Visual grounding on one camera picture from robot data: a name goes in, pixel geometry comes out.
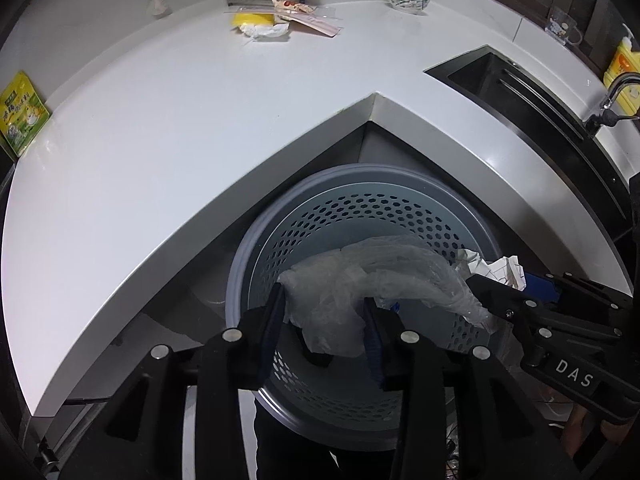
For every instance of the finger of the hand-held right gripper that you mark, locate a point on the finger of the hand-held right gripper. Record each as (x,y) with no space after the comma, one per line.
(542,287)
(500,300)

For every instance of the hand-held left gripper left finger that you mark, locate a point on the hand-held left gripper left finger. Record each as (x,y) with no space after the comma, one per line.
(274,322)

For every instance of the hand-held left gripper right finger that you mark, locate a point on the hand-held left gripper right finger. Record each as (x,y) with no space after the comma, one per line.
(374,350)

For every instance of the white paper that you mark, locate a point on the white paper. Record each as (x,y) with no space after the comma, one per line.
(505,267)

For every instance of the dark grey cloth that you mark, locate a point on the dark grey cloth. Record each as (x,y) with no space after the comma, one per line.
(315,355)

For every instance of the clear plastic bag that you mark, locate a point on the clear plastic bag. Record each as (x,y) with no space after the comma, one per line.
(350,280)

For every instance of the grey perforated waste basket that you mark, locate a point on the grey perforated waste basket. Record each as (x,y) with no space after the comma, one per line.
(350,220)

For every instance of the person's right hand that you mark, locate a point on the person's right hand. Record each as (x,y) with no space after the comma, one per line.
(575,427)

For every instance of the black sink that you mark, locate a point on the black sink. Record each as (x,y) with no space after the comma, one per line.
(525,105)

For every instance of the metal faucet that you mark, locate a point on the metal faucet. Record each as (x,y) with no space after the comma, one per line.
(607,102)

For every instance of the yellow detergent bottle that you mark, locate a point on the yellow detergent bottle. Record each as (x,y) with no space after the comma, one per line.
(622,67)

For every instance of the clear glass mug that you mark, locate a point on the clear glass mug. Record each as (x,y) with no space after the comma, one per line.
(562,27)

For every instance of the pink striped packet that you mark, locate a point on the pink striped packet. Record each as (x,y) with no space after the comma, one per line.
(320,24)

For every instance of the yellow packet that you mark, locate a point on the yellow packet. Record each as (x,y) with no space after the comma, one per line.
(250,20)

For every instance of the crumpled white printed wrapper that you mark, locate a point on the crumpled white printed wrapper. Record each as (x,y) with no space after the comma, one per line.
(407,2)

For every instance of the red and white snack wrapper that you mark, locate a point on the red and white snack wrapper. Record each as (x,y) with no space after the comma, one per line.
(295,6)

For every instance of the green and yellow pouch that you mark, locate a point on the green and yellow pouch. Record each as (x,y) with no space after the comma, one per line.
(22,115)

